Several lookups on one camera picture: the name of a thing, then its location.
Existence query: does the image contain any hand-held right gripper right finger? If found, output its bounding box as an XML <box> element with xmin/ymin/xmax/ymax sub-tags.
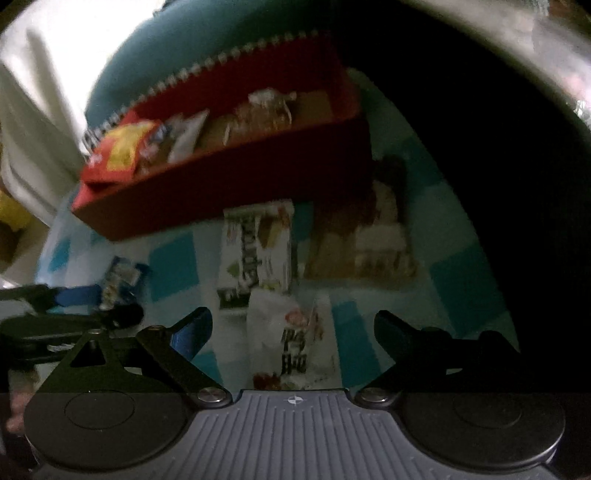
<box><xmin>353</xmin><ymin>310</ymin><xmax>551</xmax><ymax>409</ymax></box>

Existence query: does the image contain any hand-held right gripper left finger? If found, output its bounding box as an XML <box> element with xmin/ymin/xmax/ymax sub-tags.
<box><xmin>32</xmin><ymin>307</ymin><xmax>234</xmax><ymax>409</ymax></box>

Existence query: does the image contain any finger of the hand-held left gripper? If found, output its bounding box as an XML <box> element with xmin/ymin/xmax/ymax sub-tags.
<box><xmin>28</xmin><ymin>284</ymin><xmax>106</xmax><ymax>311</ymax></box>
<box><xmin>83</xmin><ymin>302</ymin><xmax>145</xmax><ymax>331</ymax></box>

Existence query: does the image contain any white snack bar packet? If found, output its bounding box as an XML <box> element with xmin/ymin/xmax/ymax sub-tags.
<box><xmin>246</xmin><ymin>290</ymin><xmax>341</xmax><ymax>392</ymax></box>

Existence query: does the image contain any red yellow snack packet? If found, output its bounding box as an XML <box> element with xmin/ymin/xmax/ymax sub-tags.
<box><xmin>82</xmin><ymin>120</ymin><xmax>161</xmax><ymax>186</ymax></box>

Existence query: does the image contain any red cardboard box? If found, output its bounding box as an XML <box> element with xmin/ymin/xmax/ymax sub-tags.
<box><xmin>71</xmin><ymin>36</ymin><xmax>374</xmax><ymax>243</ymax></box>

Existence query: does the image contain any brown white snack packet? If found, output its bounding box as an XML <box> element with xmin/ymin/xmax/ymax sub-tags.
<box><xmin>302</xmin><ymin>156</ymin><xmax>419</xmax><ymax>289</ymax></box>

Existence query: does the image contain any yellow bag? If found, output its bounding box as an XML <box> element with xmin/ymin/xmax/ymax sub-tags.
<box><xmin>0</xmin><ymin>188</ymin><xmax>31</xmax><ymax>234</ymax></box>

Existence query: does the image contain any white green snack packet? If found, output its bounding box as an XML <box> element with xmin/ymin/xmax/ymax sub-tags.
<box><xmin>216</xmin><ymin>198</ymin><xmax>297</xmax><ymax>315</ymax></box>

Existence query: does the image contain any white cloth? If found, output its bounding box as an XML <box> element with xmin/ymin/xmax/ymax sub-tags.
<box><xmin>0</xmin><ymin>25</ymin><xmax>100</xmax><ymax>227</ymax></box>

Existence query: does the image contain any teal cushion with houndstooth trim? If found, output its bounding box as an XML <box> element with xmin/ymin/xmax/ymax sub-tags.
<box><xmin>83</xmin><ymin>0</ymin><xmax>340</xmax><ymax>155</ymax></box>

